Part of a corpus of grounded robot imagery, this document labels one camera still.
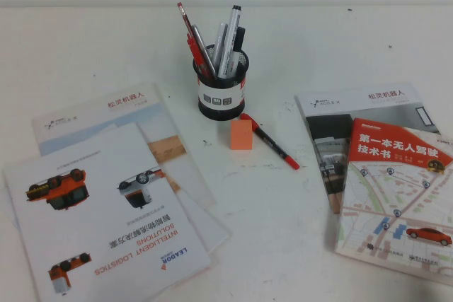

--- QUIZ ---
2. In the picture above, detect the black marker with red caps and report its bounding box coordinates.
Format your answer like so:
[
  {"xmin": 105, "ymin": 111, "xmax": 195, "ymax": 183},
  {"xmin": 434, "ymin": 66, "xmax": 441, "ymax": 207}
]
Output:
[{"xmin": 239, "ymin": 112, "xmax": 301, "ymax": 171}]

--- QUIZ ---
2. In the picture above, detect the black mesh pen holder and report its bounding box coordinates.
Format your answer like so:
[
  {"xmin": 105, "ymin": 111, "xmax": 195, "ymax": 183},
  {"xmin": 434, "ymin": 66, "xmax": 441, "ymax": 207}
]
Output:
[{"xmin": 193, "ymin": 44, "xmax": 251, "ymax": 122}]

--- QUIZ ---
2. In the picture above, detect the red gel pen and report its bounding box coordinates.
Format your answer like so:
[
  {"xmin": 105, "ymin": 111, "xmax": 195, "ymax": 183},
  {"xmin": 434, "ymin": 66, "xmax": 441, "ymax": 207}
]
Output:
[{"xmin": 185, "ymin": 32, "xmax": 207, "ymax": 69}]

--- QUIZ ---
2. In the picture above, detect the grey marker pen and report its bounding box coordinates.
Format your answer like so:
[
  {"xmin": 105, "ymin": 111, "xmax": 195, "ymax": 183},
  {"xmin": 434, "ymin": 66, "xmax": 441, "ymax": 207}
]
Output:
[{"xmin": 212, "ymin": 23, "xmax": 229, "ymax": 69}]

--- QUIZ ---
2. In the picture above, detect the slim silver pen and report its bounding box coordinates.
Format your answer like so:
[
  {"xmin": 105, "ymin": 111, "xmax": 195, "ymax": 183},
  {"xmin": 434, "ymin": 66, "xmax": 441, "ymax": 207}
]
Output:
[{"xmin": 190, "ymin": 24, "xmax": 218, "ymax": 79}]

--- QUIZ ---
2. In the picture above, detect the black marker pen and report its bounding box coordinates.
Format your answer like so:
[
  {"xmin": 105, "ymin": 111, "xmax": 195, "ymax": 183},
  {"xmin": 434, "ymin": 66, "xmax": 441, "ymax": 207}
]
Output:
[{"xmin": 233, "ymin": 26, "xmax": 246, "ymax": 57}]

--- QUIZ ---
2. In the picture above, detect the orange rectangular block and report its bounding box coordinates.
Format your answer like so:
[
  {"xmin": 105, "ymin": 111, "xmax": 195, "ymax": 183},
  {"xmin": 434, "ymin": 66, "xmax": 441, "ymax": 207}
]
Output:
[{"xmin": 229, "ymin": 119, "xmax": 254, "ymax": 151}]

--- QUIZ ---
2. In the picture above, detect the plain white booklet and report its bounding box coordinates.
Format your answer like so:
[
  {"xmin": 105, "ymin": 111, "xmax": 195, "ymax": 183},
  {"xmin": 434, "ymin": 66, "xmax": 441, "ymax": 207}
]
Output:
[{"xmin": 176, "ymin": 188, "xmax": 234, "ymax": 265}]

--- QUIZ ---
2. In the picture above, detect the white marker with black cap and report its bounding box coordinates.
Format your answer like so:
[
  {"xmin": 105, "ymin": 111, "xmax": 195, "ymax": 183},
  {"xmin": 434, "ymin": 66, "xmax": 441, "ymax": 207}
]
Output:
[{"xmin": 217, "ymin": 4, "xmax": 243, "ymax": 79}]

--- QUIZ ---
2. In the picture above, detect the Agilex brochure with room photo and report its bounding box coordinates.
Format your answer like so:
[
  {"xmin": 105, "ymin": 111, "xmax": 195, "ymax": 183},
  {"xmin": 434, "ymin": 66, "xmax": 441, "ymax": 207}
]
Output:
[{"xmin": 294, "ymin": 81, "xmax": 442, "ymax": 216}]

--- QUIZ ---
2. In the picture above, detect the Agilex brochure with blue sky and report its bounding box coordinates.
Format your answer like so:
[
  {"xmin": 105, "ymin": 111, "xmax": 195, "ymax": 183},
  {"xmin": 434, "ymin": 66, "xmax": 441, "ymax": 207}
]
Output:
[{"xmin": 31, "ymin": 82, "xmax": 217, "ymax": 208}]

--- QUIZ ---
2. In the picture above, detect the white Leador logistics brochure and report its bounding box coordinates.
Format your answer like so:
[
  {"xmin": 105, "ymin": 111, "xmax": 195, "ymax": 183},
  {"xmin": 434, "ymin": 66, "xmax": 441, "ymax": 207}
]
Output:
[{"xmin": 3, "ymin": 122, "xmax": 212, "ymax": 302}]

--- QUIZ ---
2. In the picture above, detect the red autonomous driving book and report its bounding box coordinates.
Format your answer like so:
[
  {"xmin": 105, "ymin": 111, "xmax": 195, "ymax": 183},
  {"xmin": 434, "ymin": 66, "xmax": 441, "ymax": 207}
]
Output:
[{"xmin": 333, "ymin": 117, "xmax": 453, "ymax": 286}]

